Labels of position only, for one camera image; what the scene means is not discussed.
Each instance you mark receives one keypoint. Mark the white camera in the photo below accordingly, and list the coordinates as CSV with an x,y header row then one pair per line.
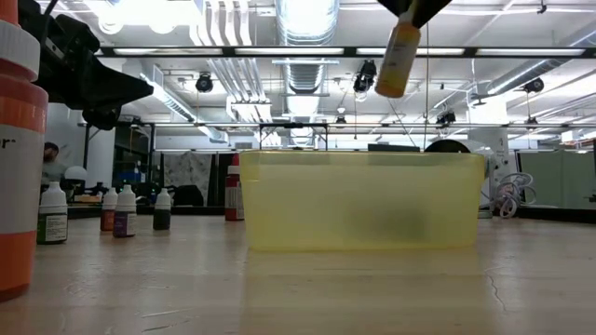
x,y
489,177

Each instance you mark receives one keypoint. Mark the white light bar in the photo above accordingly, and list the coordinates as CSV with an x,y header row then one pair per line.
x,y
163,51
442,51
288,51
531,51

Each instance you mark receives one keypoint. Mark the black ceiling-hung camera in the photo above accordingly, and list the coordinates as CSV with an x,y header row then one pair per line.
x,y
446,117
364,76
533,85
204,83

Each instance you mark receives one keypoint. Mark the black monitor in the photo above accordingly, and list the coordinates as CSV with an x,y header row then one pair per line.
x,y
393,147

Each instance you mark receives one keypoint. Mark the small purple food coloring bottle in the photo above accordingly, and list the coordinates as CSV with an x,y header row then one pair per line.
x,y
125,223

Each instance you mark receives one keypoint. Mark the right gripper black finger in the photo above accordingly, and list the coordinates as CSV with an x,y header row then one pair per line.
x,y
433,7
396,5

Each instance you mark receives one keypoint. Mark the large orange food coloring bottle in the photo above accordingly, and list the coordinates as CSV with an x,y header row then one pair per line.
x,y
18,186

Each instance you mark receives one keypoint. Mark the pale green partition screen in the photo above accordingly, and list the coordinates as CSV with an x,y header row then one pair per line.
x,y
554,179

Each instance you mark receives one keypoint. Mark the small green food coloring bottle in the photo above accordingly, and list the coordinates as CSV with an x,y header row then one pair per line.
x,y
52,223

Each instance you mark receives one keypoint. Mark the silver round ventilation duct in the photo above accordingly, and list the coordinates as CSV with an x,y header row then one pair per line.
x,y
305,28

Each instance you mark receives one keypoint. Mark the large maroon food coloring bottle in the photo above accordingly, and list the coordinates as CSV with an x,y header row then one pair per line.
x,y
233,191

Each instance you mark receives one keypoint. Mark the black background chair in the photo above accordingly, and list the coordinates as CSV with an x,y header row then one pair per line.
x,y
187,196

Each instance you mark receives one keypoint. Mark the grey patterned panel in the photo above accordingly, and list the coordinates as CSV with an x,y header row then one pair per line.
x,y
186,167

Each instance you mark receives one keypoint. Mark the black background rig frame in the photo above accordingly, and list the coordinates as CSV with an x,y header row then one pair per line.
x,y
85,163

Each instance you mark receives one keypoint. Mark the small orange-brown food coloring bottle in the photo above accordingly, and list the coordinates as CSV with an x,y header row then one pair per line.
x,y
108,218

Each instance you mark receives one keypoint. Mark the small dark green coloring bottle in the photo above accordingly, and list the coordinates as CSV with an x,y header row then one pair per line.
x,y
161,218

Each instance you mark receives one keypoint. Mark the yellow translucent plastic bin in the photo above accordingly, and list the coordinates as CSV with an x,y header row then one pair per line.
x,y
302,200

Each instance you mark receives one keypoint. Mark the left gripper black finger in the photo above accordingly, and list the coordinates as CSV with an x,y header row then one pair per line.
x,y
102,116
93,70

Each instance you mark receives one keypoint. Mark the person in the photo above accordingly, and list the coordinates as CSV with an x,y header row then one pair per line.
x,y
51,163

